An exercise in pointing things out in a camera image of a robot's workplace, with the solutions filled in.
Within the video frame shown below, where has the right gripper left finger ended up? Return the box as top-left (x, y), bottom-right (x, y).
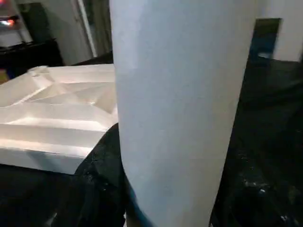
top-left (70, 121), bottom-right (145, 227)

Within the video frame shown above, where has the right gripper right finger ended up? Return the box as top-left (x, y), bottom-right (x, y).
top-left (210, 143), bottom-right (303, 227)

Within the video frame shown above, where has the white plastic table top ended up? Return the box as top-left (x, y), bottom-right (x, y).
top-left (0, 63), bottom-right (119, 177)

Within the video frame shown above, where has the white plastic table leg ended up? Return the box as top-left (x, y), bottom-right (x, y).
top-left (108, 0), bottom-right (258, 227)

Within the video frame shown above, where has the black mat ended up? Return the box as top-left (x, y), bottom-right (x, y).
top-left (0, 51), bottom-right (303, 227)

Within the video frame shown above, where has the black low cabinet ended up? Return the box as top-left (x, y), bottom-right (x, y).
top-left (0, 39), bottom-right (65, 79)

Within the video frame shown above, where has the white appliance red light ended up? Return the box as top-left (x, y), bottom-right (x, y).
top-left (0, 13), bottom-right (33, 50)

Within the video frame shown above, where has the white glass-door cabinet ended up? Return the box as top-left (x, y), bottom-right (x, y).
top-left (250, 0), bottom-right (303, 62)

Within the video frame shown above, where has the grey door frame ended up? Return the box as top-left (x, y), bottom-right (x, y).
top-left (75, 0), bottom-right (98, 58)

